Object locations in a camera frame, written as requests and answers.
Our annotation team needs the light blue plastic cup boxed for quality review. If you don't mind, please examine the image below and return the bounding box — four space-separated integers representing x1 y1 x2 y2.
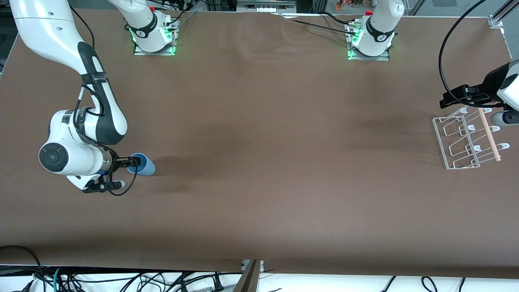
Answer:
127 152 157 177

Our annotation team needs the wooden rack rod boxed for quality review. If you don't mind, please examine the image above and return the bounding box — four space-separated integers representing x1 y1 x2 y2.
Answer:
478 107 502 162

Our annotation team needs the brown table cover sheet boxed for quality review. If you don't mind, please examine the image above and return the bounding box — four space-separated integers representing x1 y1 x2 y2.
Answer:
0 7 519 280

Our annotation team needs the orange background object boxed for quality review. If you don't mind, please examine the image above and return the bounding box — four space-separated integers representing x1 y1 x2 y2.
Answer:
335 0 366 11

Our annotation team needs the aluminium profile beam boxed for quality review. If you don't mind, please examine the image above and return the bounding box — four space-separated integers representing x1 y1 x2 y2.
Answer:
233 259 265 292

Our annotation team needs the grey metal box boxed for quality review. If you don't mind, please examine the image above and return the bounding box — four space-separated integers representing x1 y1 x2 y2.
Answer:
237 0 297 13

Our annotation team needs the white wire cup rack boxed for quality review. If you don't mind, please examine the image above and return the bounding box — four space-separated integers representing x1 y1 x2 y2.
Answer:
432 106 510 170

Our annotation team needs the aluminium corner bracket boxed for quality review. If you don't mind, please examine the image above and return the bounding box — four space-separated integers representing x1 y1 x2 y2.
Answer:
487 0 519 30

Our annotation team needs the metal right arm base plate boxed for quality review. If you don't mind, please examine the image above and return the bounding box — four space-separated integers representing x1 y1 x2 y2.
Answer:
133 16 179 56

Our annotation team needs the thick black floor cable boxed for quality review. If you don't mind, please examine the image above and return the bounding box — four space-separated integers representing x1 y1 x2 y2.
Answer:
0 245 46 292

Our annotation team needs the teal floor cable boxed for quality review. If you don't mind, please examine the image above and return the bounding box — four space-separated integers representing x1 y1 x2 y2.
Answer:
52 266 64 292

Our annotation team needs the short black power cable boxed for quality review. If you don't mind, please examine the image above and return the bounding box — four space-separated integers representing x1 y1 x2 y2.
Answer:
322 11 357 26

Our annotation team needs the black base connector cable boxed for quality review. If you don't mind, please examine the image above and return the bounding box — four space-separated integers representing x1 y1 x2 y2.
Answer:
156 0 196 27

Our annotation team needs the black cable with plug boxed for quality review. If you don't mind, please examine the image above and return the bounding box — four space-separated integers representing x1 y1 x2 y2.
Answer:
205 273 224 292

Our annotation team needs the long black power cable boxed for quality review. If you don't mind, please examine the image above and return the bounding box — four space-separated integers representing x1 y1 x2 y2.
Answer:
279 13 359 35

